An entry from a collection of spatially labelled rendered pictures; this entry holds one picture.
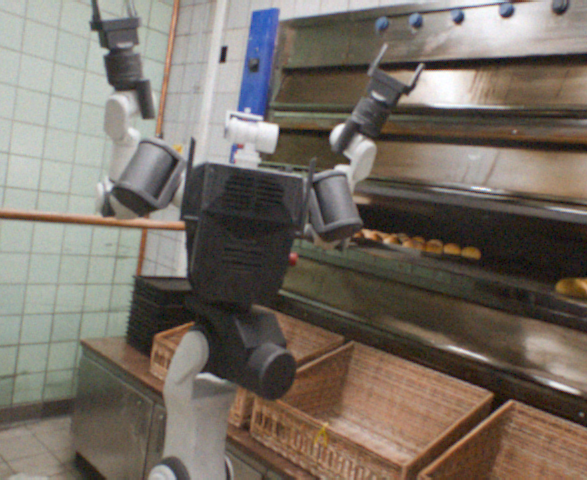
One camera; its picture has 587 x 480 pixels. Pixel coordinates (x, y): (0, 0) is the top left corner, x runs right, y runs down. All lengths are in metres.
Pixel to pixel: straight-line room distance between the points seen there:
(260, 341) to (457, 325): 0.88
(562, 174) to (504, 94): 0.32
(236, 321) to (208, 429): 0.31
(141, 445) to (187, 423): 0.92
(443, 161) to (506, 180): 0.24
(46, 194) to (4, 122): 0.38
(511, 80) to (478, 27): 0.23
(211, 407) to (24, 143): 1.88
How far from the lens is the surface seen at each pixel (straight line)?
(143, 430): 2.33
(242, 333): 1.25
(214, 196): 1.16
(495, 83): 2.02
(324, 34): 2.53
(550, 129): 1.91
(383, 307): 2.12
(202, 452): 1.46
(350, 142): 1.53
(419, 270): 2.04
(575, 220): 1.68
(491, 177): 1.94
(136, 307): 2.62
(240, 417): 1.94
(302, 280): 2.37
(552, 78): 1.96
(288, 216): 1.18
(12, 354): 3.16
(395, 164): 2.13
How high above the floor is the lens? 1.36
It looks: 5 degrees down
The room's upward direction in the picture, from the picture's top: 9 degrees clockwise
